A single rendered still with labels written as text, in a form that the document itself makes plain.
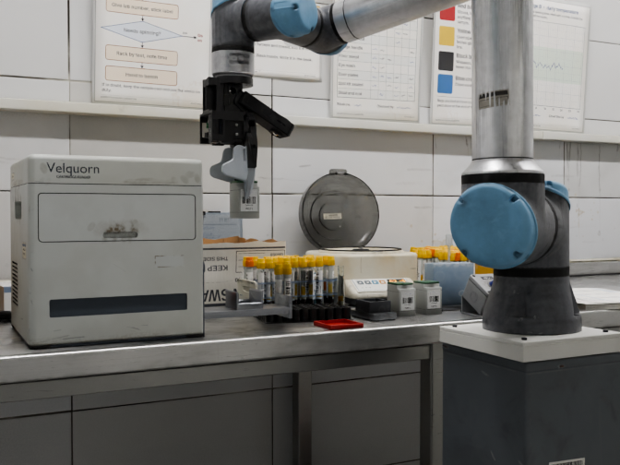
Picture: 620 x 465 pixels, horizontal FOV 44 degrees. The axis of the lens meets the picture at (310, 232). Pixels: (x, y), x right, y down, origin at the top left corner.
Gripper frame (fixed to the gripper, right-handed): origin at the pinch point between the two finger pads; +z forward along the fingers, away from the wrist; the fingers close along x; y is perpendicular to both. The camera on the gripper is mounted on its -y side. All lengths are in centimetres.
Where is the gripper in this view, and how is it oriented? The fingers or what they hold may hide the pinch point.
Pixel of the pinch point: (244, 192)
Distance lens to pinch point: 138.4
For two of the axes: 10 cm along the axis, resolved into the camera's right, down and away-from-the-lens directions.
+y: -9.0, 0.1, -4.3
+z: 0.0, 10.0, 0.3
